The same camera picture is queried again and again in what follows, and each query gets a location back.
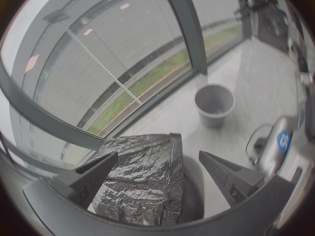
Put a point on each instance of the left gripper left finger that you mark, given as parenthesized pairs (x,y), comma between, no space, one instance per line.
(93,178)

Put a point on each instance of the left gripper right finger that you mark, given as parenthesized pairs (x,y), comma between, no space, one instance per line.
(221,173)

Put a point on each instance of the black plastic bag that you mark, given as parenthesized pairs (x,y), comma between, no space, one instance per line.
(142,171)

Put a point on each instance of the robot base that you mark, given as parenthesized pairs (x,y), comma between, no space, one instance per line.
(273,151)

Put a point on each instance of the white trash bin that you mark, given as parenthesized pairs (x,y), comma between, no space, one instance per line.
(211,119)

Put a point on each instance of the window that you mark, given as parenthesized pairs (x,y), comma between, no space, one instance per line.
(189,21)

